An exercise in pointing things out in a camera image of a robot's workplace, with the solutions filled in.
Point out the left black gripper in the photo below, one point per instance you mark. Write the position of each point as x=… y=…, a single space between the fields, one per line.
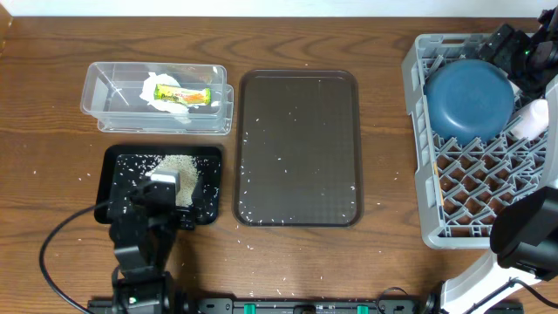
x=185 y=221

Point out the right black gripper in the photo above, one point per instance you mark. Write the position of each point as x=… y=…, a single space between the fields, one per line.
x=515 y=44

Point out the pile of white rice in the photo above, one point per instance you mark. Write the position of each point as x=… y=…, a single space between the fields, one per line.
x=200 y=179

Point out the dark blue plate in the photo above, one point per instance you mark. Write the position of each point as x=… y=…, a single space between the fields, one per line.
x=469 y=99

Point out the pink cup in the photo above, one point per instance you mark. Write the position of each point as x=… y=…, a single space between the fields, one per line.
x=533 y=120

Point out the white tissue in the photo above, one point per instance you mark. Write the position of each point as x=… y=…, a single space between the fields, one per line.
x=148 y=90

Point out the green yellow snack wrapper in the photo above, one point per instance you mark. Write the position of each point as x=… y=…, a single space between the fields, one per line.
x=182 y=96

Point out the wooden chopstick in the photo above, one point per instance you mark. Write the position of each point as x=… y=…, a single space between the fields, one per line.
x=440 y=196

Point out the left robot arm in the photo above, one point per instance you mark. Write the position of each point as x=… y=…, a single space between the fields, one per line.
x=143 y=237

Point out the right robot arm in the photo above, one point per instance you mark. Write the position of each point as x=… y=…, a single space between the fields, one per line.
x=523 y=242

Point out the grey dishwasher rack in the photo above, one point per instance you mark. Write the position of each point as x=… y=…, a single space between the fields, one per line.
x=478 y=179

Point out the black plastic bin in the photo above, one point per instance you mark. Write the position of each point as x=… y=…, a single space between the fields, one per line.
x=113 y=152

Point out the clear plastic bin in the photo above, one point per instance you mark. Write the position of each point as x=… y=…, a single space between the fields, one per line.
x=112 y=91

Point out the dark brown serving tray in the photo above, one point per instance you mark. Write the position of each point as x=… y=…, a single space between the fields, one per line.
x=298 y=161

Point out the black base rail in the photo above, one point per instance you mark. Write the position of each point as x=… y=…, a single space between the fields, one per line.
x=229 y=306

